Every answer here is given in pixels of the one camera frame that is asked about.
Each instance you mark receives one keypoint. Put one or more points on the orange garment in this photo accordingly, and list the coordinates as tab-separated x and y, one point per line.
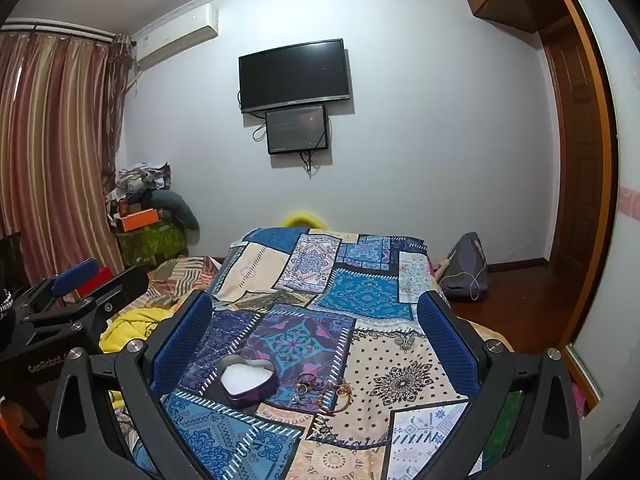
15	430

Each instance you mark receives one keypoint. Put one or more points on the brown wooden door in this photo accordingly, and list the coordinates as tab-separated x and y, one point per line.
575	160

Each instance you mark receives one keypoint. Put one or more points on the striped red curtain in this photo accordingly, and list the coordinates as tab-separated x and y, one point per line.
55	150

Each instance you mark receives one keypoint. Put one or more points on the small black wall monitor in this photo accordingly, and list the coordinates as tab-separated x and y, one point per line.
296	130

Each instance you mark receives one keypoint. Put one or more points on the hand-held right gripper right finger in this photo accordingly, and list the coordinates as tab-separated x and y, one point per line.
450	345

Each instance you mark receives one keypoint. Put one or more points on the black wall television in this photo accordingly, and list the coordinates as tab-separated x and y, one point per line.
294	75

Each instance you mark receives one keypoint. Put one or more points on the grey bag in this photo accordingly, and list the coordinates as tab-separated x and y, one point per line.
465	265

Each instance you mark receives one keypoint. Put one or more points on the yellow fleece blanket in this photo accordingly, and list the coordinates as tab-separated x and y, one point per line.
130	322

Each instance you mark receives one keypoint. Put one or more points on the red box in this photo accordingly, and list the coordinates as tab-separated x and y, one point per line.
100	280

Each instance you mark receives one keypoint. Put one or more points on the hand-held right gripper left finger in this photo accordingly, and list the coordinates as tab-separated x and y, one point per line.
181	345

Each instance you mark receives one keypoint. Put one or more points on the blue patchwork blanket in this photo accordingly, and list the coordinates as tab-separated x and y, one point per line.
370	350

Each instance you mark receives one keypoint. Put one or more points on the pile of clothes and bags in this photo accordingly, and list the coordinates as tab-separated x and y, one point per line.
137	182

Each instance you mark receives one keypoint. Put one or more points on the purple heart-shaped tin box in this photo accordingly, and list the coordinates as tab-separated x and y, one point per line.
250	395

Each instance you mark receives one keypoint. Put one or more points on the brown floral curtain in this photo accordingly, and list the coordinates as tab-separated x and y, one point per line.
117	110

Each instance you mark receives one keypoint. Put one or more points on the orange box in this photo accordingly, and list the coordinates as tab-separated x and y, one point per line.
140	220

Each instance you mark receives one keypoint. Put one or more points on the striped bedsheet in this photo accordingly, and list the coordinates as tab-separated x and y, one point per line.
175	275

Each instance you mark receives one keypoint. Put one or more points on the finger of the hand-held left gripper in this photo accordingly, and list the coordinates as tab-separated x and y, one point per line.
72	276
117	285

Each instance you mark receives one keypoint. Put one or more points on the white air conditioner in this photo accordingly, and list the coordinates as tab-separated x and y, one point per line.
175	35

